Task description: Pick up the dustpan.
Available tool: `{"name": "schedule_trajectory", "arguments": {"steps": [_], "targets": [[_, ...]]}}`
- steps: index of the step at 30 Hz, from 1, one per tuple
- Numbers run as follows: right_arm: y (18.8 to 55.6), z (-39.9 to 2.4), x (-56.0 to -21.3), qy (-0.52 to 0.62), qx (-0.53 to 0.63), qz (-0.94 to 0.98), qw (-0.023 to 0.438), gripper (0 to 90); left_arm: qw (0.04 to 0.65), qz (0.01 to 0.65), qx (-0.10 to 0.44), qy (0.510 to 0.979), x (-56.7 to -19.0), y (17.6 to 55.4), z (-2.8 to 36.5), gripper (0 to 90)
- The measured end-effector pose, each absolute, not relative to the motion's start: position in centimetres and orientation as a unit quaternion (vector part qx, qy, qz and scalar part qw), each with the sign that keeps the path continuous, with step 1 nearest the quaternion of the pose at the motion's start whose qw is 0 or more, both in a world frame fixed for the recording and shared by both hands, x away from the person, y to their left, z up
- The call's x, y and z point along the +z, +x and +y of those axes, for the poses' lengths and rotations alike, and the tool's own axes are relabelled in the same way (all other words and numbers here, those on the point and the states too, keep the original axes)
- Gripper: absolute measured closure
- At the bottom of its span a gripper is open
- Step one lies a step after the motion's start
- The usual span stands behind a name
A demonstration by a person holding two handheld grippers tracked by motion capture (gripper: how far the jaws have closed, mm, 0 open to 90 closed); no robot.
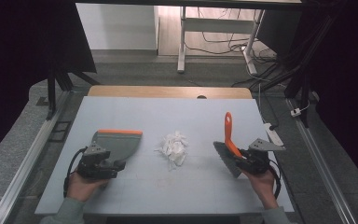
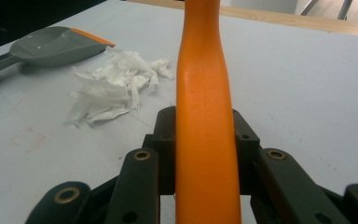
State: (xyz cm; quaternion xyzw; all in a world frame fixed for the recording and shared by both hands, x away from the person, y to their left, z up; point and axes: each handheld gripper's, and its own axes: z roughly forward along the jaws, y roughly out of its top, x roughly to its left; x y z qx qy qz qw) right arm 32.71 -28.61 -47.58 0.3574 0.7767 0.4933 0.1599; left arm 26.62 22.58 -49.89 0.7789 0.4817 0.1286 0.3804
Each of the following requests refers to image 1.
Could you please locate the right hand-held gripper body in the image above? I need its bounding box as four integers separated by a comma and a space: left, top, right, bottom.
244, 138, 286, 175

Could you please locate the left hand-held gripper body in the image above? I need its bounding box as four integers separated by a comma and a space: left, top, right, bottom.
76, 142, 119, 180

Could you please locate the grey dustpan with orange edge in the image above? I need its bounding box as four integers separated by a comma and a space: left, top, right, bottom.
90, 129, 144, 168

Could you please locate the orange-handled grey brush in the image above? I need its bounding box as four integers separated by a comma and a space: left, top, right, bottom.
213, 111, 247, 179

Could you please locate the pile of white paper scraps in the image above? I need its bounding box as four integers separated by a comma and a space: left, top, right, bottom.
154, 130, 190, 172

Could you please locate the person's right hand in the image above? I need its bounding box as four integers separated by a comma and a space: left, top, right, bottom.
240, 169, 280, 210

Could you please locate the person's left hand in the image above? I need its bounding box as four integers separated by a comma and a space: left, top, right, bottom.
66, 170, 108, 203

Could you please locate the white power strip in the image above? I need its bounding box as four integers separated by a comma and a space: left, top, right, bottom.
263, 122, 284, 147

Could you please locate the black metal stand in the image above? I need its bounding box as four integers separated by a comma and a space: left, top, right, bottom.
251, 60, 312, 129
45, 68, 101, 121

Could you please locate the wooden desk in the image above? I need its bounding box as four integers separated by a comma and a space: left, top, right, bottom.
87, 85, 254, 100

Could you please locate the black curtain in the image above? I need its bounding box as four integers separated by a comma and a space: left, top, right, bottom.
0, 0, 98, 167
292, 0, 358, 194

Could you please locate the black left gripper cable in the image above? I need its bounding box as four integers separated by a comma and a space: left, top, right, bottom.
62, 147, 89, 199

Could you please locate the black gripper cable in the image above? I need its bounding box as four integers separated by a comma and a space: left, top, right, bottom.
62, 147, 89, 199
268, 160, 282, 201

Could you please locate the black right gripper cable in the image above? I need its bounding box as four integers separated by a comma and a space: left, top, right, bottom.
268, 160, 282, 201

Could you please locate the aluminium rail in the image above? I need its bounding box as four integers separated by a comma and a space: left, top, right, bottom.
0, 90, 73, 224
285, 97, 358, 224

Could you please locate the tangle of black floor cables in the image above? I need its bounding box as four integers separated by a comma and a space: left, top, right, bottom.
185, 8, 278, 64

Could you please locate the white metal table frame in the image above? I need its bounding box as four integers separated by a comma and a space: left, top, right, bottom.
176, 6, 266, 76

